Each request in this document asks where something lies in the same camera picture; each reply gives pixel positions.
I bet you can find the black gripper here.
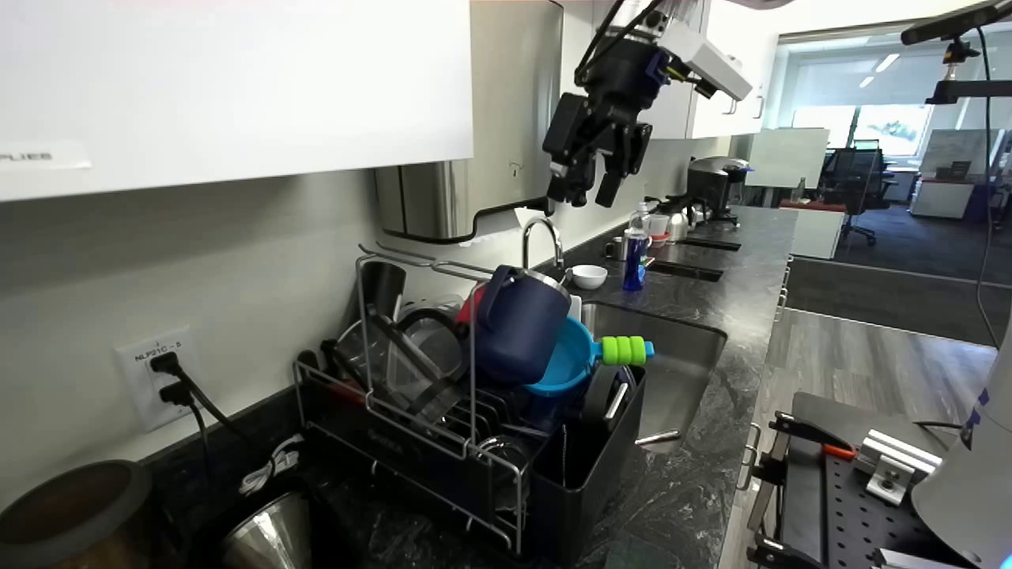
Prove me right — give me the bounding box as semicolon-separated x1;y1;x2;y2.
542;37;672;209

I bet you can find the dark blue metal cup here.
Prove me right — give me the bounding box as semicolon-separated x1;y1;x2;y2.
474;266;570;386

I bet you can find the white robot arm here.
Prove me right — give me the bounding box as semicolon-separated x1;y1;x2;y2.
542;0;753;209

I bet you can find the stainless steel sink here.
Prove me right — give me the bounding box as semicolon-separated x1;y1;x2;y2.
583;302;727;435

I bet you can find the steel funnel cup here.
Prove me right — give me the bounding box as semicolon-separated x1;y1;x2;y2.
219;492;313;569

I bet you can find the blue dish soap bottle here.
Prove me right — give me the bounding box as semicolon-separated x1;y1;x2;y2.
622;204;651;292

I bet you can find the small white bowl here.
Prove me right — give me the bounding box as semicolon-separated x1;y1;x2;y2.
570;266;606;292

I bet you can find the chrome faucet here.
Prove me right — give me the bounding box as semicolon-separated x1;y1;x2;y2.
522;218;566;288

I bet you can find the black coffee machine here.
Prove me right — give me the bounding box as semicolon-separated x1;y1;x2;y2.
686;154;750;220

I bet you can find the light blue plastic bowl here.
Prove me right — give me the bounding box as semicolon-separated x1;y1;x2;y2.
527;319;599;399

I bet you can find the black office chair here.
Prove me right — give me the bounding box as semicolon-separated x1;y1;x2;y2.
819;147;886;242

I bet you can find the black dish drying rack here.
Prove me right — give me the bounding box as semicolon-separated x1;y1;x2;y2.
298;250;646;562

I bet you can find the white upper cabinet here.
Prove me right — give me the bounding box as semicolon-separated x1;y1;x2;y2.
0;0;474;202

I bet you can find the round brown bowl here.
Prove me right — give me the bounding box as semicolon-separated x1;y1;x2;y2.
0;462;156;569

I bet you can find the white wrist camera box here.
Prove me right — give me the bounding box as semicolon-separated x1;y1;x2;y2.
662;19;753;102

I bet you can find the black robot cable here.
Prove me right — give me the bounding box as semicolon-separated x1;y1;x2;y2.
571;0;672;88

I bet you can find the black power cable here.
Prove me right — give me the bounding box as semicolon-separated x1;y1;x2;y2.
150;349;238;434

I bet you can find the white wall outlet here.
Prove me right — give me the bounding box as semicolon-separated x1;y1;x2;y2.
117;329;198;429

